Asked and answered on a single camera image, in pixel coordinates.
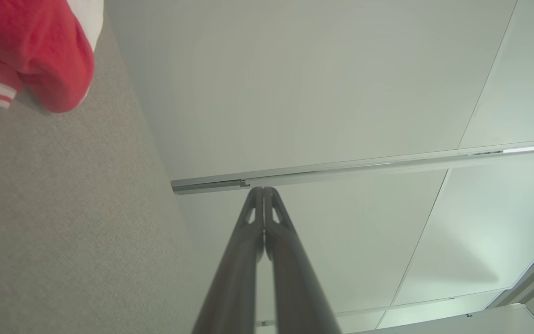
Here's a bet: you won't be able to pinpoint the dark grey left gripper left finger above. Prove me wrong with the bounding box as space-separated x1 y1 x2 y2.
192 187 265 334

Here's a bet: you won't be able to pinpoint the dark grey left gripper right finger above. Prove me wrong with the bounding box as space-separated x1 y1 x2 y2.
265 187 343 334

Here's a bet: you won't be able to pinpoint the red shorts with white stripes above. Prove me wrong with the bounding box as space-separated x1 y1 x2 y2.
0 0 105 114

